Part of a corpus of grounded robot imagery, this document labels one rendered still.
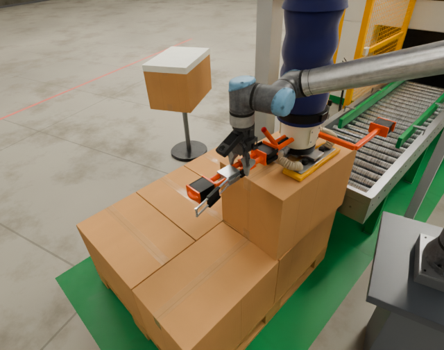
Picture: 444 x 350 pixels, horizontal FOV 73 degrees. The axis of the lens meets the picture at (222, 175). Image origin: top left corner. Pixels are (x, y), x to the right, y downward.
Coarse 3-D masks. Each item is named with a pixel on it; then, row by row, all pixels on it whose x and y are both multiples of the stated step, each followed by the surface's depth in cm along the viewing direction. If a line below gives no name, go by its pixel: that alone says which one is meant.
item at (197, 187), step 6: (198, 180) 112; (204, 180) 112; (210, 180) 112; (186, 186) 111; (192, 186) 110; (198, 186) 109; (204, 186) 109; (210, 186) 109; (192, 192) 109; (198, 192) 106; (204, 192) 108; (198, 198) 107; (204, 198) 109
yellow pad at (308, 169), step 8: (320, 144) 154; (328, 152) 147; (336, 152) 148; (296, 160) 143; (304, 160) 138; (320, 160) 142; (304, 168) 137; (312, 168) 138; (296, 176) 134; (304, 176) 134
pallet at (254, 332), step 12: (324, 252) 208; (312, 264) 204; (300, 276) 201; (108, 288) 200; (288, 288) 181; (120, 300) 182; (276, 312) 183; (264, 324) 176; (252, 336) 171; (240, 348) 166
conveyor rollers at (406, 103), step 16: (400, 96) 300; (416, 96) 298; (432, 96) 296; (368, 112) 274; (384, 112) 273; (400, 112) 272; (416, 112) 271; (336, 128) 254; (352, 128) 253; (368, 128) 253; (400, 128) 252; (368, 144) 231; (384, 144) 231; (368, 160) 216; (384, 160) 217; (352, 176) 201; (368, 176) 202
